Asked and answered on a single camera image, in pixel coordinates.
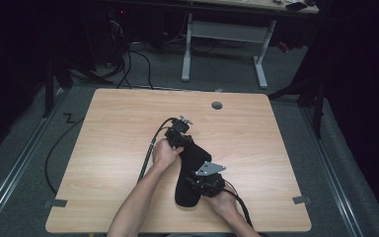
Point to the white metal desk frame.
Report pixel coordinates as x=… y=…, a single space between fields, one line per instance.
x=227 y=32

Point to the light wooden desk top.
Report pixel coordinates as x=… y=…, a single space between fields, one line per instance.
x=260 y=5

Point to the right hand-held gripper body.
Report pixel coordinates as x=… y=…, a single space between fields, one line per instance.
x=210 y=184

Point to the black sock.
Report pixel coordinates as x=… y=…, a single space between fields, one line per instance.
x=190 y=161
x=179 y=194

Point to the metal floor rail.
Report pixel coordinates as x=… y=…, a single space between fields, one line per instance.
x=332 y=184
x=16 y=169

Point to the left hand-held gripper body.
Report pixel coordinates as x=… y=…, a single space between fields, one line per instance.
x=177 y=133

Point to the person's left hand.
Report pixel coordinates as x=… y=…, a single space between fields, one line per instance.
x=164 y=154

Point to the dark computer case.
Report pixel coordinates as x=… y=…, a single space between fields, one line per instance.
x=118 y=33

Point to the black device on desk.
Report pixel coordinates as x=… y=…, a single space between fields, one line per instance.
x=296 y=6

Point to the grey table grommet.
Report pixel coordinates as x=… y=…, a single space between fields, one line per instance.
x=216 y=105

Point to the dark curtain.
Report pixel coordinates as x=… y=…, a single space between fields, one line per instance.
x=368 y=98
x=6 y=65

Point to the small red object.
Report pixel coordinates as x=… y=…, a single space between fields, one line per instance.
x=283 y=46

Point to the person's right hand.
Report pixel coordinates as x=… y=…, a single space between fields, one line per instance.
x=223 y=204

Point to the black metal stand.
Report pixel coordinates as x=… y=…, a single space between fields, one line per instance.
x=48 y=92
x=318 y=112

